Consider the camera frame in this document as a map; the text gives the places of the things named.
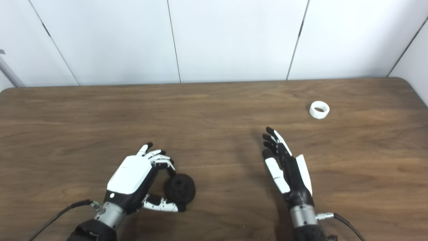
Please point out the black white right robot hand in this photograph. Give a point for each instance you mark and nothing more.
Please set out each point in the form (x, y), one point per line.
(294, 180)

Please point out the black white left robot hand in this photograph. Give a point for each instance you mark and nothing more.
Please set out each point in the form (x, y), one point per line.
(128, 177)

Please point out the round black part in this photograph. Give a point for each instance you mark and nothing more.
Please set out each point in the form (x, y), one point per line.
(182, 190)

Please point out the grey metal pole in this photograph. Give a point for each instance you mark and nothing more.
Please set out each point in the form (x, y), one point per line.
(10, 73)

